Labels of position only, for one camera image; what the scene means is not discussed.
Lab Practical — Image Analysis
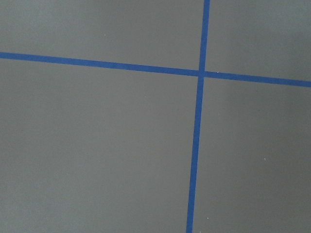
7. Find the long blue tape strip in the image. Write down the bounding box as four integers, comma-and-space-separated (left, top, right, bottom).
186, 0, 210, 233

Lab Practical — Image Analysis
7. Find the crossing blue tape strip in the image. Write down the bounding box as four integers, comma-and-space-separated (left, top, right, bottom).
0, 52, 311, 88

